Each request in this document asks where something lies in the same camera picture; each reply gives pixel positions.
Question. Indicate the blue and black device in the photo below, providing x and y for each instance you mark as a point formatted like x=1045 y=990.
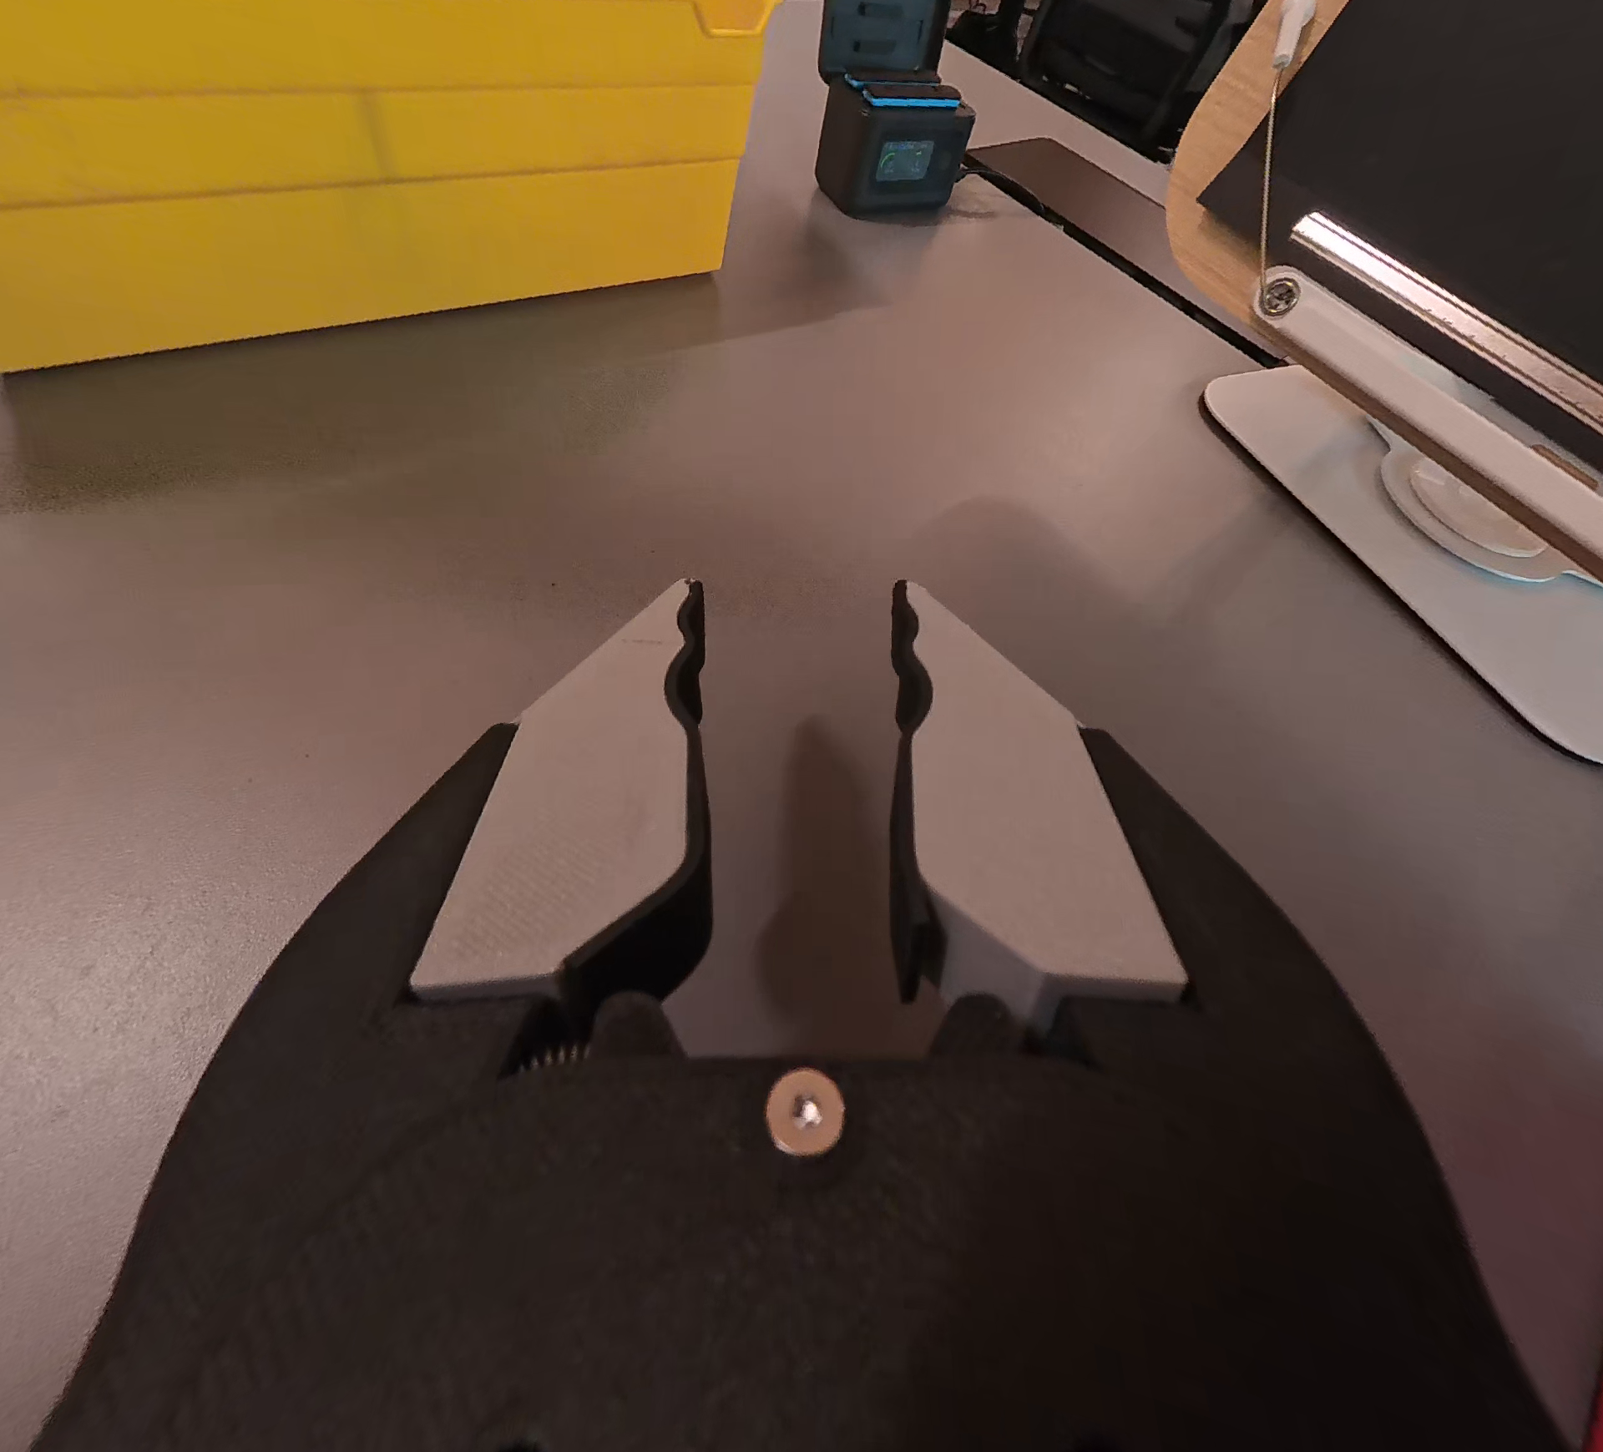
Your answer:
x=889 y=125

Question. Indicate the yellow plastic bin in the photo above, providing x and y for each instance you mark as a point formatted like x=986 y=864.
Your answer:
x=351 y=125

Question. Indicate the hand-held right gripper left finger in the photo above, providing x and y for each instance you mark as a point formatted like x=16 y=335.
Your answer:
x=564 y=852

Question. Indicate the black flat panel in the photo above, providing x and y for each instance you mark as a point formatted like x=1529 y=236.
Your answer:
x=1103 y=224

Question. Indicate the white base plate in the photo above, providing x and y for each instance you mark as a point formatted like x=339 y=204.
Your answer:
x=1329 y=476

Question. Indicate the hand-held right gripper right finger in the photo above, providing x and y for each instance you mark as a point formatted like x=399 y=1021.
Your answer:
x=1041 y=852

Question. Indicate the black monitor screen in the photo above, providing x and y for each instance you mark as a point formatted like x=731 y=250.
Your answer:
x=1479 y=77

